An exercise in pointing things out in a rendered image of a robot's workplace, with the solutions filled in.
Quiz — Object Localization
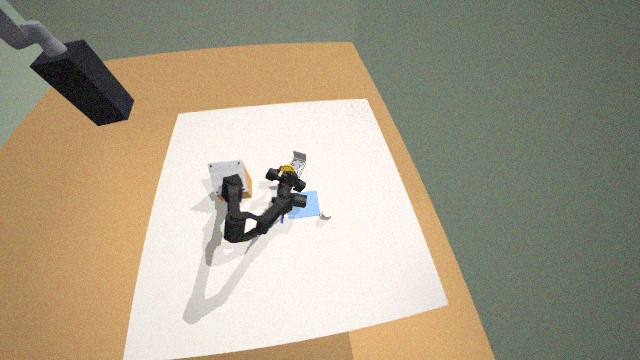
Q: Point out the light blue square mat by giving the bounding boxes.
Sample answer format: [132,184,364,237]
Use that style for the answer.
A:
[288,190,321,219]

